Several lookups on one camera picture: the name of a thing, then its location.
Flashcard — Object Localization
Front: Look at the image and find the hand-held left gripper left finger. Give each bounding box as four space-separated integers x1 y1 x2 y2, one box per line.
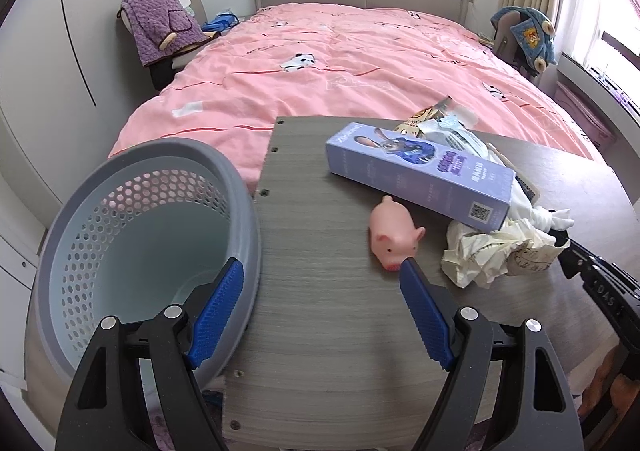
55 257 246 451

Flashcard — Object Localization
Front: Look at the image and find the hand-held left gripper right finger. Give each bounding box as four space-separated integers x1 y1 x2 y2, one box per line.
398 258 586 451

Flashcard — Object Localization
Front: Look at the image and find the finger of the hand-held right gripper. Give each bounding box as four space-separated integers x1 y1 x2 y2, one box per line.
549 210 599 283

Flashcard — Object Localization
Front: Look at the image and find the pink rubber pig toy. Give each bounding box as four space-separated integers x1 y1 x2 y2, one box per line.
369 196 427 274

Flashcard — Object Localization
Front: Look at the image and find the white knotted cloth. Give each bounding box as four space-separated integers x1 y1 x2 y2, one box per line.
487 151 573 234

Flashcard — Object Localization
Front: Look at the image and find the cream paper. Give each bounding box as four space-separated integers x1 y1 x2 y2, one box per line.
440 218 561 289

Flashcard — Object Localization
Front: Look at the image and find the red and white box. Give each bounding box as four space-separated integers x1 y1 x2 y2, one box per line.
514 175 542 202

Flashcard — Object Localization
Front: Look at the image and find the purple cartoon rabbit carton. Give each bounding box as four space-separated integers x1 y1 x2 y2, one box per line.
325 121 517 233

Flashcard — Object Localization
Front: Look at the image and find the grey perforated plastic waste basket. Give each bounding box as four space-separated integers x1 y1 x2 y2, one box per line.
37 137 263 384

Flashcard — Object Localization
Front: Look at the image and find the pale blue wet wipes packet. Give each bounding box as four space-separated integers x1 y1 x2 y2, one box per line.
425 113 493 159

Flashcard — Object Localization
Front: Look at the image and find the red and beige snack wrapper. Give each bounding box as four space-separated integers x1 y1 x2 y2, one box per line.
395 98 456 139

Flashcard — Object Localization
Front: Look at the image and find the person's right hand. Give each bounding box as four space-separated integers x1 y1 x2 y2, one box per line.
577 346 631 424

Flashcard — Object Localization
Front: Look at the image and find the white drawer cabinet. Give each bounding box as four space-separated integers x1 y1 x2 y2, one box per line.
0 171 53 394

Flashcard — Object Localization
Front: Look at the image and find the blue bear print jacket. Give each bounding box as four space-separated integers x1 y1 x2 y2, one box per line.
490 6 558 76

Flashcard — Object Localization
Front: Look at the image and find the pink printed duvet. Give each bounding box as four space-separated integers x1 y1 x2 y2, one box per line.
107 3 608 192

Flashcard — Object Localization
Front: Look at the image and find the blue object on nightstand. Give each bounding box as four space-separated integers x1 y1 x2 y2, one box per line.
202 11 239 32

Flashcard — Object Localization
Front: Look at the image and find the purple fleece robe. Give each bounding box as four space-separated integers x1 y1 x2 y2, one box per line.
120 0 207 68

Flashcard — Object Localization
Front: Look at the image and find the white wardrobe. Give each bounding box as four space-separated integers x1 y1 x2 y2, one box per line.
0 0 191 214

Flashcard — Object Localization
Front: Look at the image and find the beige chair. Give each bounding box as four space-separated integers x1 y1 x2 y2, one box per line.
116 0 222 92

